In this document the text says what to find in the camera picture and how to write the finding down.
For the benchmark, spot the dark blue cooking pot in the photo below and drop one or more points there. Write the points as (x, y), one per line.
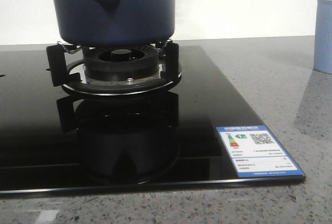
(107, 23)

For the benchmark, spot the blue white energy label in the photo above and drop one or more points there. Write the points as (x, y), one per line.
(255, 152)

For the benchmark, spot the light blue ribbed cup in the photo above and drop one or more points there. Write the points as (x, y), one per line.
(322, 47)

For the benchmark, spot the black glass gas cooktop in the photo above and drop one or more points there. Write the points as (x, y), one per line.
(55, 143)

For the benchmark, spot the black metal pot support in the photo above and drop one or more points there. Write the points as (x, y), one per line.
(66, 63)

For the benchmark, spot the black gas burner head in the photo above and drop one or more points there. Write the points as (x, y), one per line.
(118, 64)

